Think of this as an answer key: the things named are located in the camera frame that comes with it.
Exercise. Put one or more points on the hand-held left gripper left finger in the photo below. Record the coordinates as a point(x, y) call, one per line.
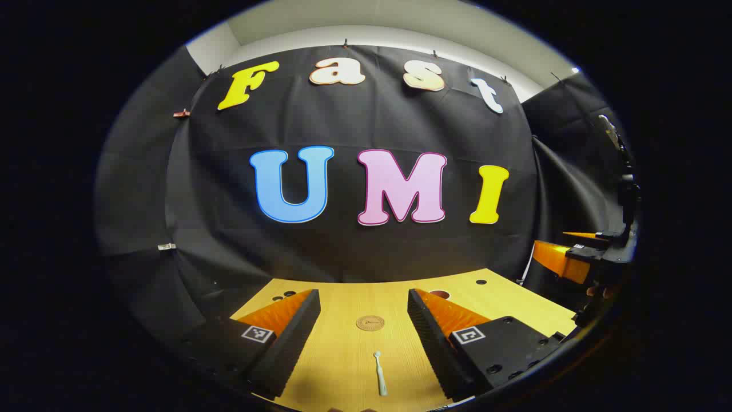
point(294, 337)

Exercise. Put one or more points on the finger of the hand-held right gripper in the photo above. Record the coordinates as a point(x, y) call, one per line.
point(592, 239)
point(563, 260)

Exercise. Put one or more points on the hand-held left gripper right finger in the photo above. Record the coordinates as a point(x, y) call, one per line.
point(432, 343)

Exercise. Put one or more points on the white toothbrush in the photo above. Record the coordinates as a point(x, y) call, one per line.
point(381, 379)

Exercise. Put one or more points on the round brown coaster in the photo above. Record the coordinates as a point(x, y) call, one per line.
point(370, 323)

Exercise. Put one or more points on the light wooden desktop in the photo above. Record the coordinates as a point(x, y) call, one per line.
point(354, 355)

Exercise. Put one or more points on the black backdrop cloth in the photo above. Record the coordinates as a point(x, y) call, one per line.
point(343, 246)

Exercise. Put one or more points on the white cloth clip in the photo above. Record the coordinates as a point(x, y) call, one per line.
point(166, 246)

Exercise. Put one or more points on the red cloth clip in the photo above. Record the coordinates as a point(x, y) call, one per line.
point(181, 113)

